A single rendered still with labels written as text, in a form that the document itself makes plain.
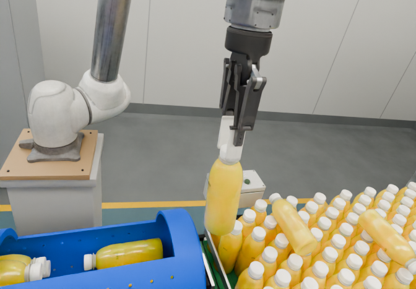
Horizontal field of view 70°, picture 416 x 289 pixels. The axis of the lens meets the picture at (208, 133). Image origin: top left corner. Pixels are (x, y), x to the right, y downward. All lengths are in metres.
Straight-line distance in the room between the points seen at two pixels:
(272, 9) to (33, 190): 1.07
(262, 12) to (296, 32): 3.27
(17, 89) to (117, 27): 1.30
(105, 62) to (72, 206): 0.58
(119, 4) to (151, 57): 2.37
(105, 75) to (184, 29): 2.23
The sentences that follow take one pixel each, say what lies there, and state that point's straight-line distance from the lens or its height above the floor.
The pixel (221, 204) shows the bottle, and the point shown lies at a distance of 0.61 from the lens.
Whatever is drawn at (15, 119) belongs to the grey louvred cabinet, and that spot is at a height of 0.62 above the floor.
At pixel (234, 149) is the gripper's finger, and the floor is 1.49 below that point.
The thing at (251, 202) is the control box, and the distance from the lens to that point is 1.14.
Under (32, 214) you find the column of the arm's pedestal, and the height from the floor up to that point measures 0.81.
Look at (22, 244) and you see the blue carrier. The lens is 0.92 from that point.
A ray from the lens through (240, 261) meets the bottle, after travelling 1.03.
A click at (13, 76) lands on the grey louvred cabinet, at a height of 0.93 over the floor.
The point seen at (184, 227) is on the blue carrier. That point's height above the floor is 1.23.
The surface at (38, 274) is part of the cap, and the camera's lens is 0.76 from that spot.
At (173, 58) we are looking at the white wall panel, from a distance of 3.40.
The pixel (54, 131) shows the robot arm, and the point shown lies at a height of 1.16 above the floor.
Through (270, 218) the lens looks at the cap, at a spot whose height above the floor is 1.10.
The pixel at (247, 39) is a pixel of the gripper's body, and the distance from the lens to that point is 0.47.
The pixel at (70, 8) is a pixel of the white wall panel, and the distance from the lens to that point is 3.32.
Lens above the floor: 1.78
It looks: 31 degrees down
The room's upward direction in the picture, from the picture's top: 12 degrees clockwise
